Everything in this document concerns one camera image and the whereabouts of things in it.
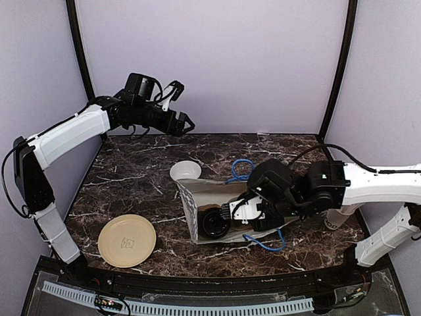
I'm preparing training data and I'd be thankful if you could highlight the black plastic cup lid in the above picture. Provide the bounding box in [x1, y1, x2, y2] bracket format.
[198, 207, 231, 240]

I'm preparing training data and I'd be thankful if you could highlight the blue checkered paper bag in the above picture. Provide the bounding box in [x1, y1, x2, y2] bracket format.
[170, 161, 287, 245]

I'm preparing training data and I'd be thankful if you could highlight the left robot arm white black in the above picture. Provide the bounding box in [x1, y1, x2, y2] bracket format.
[7, 73, 195, 287]

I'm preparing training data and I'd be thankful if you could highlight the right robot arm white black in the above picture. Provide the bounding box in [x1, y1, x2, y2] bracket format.
[247, 151, 420, 286]

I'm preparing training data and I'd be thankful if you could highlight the white ceramic bowl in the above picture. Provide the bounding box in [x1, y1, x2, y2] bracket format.
[170, 161, 202, 181]

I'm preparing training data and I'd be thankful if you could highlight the white cup holding straws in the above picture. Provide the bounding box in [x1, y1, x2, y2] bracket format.
[324, 209, 351, 230]

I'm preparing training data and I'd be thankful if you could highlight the cream yellow plate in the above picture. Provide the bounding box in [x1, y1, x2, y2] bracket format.
[98, 214, 157, 268]

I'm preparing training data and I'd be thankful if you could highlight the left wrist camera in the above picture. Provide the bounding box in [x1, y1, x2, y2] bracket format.
[154, 80, 185, 111]

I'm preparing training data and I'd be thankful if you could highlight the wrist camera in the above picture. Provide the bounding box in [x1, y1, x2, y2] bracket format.
[220, 196, 264, 224]
[154, 80, 185, 111]

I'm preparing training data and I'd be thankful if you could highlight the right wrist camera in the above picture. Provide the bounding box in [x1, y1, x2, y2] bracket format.
[220, 196, 264, 224]

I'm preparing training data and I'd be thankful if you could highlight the left black frame post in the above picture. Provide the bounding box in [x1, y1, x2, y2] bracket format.
[65, 0, 95, 100]

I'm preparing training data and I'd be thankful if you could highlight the black frame post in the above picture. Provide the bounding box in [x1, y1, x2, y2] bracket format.
[65, 0, 95, 100]
[318, 0, 358, 141]

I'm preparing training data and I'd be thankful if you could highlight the black front table rail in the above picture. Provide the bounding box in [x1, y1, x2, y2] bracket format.
[32, 259, 389, 299]

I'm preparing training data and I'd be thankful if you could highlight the white perforated cable duct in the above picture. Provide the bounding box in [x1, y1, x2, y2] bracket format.
[41, 281, 314, 315]

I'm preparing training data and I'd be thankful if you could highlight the right black frame post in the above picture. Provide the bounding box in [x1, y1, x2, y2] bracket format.
[318, 0, 358, 141]

